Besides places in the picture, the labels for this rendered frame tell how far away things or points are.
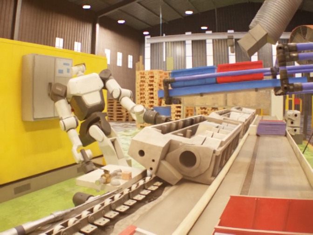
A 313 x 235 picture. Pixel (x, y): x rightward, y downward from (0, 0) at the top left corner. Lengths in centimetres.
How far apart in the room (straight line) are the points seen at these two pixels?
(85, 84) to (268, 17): 714
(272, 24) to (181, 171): 747
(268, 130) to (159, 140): 184
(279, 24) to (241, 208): 798
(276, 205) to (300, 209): 6
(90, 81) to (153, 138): 91
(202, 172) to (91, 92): 108
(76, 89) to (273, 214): 157
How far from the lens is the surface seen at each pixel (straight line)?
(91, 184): 109
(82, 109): 189
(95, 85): 194
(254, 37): 802
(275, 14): 847
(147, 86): 1007
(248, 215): 68
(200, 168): 117
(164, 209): 94
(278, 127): 283
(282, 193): 113
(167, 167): 117
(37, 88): 300
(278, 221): 69
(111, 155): 185
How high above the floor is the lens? 114
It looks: 4 degrees down
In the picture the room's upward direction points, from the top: straight up
